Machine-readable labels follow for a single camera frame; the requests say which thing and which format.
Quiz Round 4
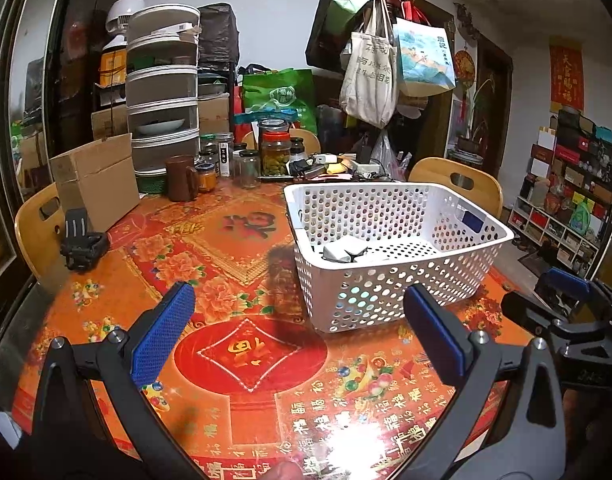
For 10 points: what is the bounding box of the beige canvas tote bag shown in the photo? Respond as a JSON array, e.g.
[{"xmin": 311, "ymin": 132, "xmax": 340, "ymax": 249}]
[{"xmin": 339, "ymin": 0, "xmax": 399, "ymax": 130}]

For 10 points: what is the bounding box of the black plastic clamp mount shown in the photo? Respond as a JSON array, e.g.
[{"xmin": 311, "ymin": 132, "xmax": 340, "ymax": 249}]
[{"xmin": 60, "ymin": 207, "xmax": 111, "ymax": 273}]

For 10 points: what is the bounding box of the printed cardboard box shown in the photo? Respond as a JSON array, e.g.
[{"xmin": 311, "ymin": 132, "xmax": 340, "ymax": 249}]
[{"xmin": 198, "ymin": 96, "xmax": 231, "ymax": 136}]

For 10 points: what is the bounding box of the potted plant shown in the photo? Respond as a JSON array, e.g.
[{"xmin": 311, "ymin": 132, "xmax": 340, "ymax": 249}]
[{"xmin": 458, "ymin": 77, "xmax": 501, "ymax": 156}]

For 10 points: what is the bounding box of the red hanging ornament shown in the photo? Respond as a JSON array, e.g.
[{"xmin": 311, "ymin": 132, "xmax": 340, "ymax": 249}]
[{"xmin": 453, "ymin": 45, "xmax": 476, "ymax": 131}]

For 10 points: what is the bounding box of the brown mug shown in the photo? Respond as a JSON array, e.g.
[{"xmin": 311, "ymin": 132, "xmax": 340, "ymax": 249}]
[{"xmin": 165, "ymin": 154, "xmax": 201, "ymax": 203}]

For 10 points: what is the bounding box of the white fan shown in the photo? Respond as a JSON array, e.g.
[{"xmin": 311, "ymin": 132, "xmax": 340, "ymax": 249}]
[{"xmin": 105, "ymin": 0, "xmax": 147, "ymax": 41}]

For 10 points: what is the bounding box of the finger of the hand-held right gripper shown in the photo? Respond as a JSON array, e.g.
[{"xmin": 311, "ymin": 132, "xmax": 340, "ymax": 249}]
[
  {"xmin": 500, "ymin": 291, "xmax": 572, "ymax": 337},
  {"xmin": 533, "ymin": 267, "xmax": 612, "ymax": 321}
]

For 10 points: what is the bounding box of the grey plastic drawer tower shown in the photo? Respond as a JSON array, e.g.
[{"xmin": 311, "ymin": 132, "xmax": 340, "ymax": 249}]
[{"xmin": 125, "ymin": 4, "xmax": 201, "ymax": 173}]

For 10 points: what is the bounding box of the white perforated plastic basket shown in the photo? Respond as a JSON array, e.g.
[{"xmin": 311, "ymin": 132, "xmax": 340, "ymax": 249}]
[{"xmin": 284, "ymin": 182, "xmax": 515, "ymax": 335}]

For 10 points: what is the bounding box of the plain cardboard box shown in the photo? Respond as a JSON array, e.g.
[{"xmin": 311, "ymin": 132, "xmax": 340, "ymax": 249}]
[{"xmin": 91, "ymin": 102, "xmax": 129, "ymax": 142}]

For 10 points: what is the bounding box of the red wall poster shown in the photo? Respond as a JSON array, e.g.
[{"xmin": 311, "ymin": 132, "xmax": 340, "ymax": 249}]
[{"xmin": 550, "ymin": 45, "xmax": 585, "ymax": 113}]

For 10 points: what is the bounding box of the green shopping bag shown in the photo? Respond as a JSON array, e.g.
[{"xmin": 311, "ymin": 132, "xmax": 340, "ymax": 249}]
[{"xmin": 241, "ymin": 65, "xmax": 319, "ymax": 136}]

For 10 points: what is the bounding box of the empty glass jar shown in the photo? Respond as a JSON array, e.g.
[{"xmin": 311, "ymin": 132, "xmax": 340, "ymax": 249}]
[{"xmin": 234, "ymin": 149, "xmax": 261, "ymax": 189}]

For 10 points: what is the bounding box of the black paper bag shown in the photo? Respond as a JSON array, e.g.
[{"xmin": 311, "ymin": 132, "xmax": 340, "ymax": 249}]
[{"xmin": 306, "ymin": 0, "xmax": 354, "ymax": 68}]

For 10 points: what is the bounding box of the white cube shelf unit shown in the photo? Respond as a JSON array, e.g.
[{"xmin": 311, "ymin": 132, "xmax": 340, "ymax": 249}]
[{"xmin": 508, "ymin": 105, "xmax": 612, "ymax": 271}]

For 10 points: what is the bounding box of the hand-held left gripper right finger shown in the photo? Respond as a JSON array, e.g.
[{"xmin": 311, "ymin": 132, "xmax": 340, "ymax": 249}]
[{"xmin": 401, "ymin": 284, "xmax": 569, "ymax": 480}]

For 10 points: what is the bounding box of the green plastic basket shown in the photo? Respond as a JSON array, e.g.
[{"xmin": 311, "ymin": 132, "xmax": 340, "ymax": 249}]
[{"xmin": 136, "ymin": 167, "xmax": 167, "ymax": 195}]

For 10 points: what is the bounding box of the blue illustrated tote bag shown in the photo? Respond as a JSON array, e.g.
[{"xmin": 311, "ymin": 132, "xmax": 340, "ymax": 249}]
[{"xmin": 392, "ymin": 17, "xmax": 457, "ymax": 98}]

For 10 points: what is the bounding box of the red lid pickle jar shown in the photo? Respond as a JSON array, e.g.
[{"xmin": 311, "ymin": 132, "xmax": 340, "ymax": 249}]
[{"xmin": 260, "ymin": 131, "xmax": 293, "ymax": 178}]

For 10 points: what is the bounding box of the black plastic bag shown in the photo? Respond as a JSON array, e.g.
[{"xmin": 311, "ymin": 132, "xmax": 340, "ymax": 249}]
[{"xmin": 198, "ymin": 2, "xmax": 241, "ymax": 73}]

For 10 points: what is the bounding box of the orange jar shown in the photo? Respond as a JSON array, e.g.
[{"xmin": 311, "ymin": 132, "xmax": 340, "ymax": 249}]
[{"xmin": 195, "ymin": 162, "xmax": 219, "ymax": 193}]

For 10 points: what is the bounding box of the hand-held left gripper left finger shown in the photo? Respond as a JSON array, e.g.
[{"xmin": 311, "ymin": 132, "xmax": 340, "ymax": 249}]
[{"xmin": 33, "ymin": 281, "xmax": 207, "ymax": 480}]

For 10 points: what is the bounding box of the white plastic bag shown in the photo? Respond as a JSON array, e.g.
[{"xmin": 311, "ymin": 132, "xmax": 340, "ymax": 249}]
[{"xmin": 370, "ymin": 130, "xmax": 407, "ymax": 181}]

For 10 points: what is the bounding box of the white USB charger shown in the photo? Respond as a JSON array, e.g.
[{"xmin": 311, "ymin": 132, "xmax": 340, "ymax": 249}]
[{"xmin": 322, "ymin": 237, "xmax": 369, "ymax": 263}]

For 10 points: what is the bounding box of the brown cardboard box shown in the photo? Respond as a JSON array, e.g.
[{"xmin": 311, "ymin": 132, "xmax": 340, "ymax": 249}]
[{"xmin": 48, "ymin": 132, "xmax": 141, "ymax": 233}]

